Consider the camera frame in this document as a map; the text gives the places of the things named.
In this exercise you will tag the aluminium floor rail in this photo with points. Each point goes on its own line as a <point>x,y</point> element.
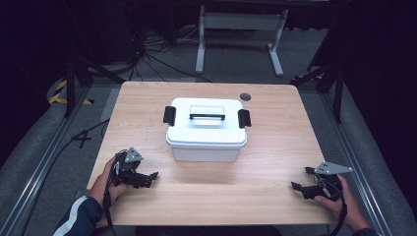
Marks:
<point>357,164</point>
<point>39,170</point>

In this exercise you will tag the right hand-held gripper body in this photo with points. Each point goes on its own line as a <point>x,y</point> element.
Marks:
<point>329,183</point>

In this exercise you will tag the black box latch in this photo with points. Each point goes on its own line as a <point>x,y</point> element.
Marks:
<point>244,118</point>
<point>169,115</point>

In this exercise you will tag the white plastic storage box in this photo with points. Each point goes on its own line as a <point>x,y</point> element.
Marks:
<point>205,153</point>

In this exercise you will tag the person's left hand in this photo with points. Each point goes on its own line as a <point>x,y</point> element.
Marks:
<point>102,183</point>

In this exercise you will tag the white box lid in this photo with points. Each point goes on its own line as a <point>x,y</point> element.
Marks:
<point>206,132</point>

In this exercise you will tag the person's right hand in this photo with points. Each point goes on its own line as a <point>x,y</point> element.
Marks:
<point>350,206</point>

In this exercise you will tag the black tripod stand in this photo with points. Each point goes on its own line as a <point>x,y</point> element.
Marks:
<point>70,85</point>
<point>337,85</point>

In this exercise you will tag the white metal stand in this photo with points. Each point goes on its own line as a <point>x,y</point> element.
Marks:
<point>241,23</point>

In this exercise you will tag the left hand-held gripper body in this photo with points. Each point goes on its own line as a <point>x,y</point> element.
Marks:
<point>126,167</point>

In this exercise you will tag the yellow black floor tape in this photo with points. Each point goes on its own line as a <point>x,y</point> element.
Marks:
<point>57,96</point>

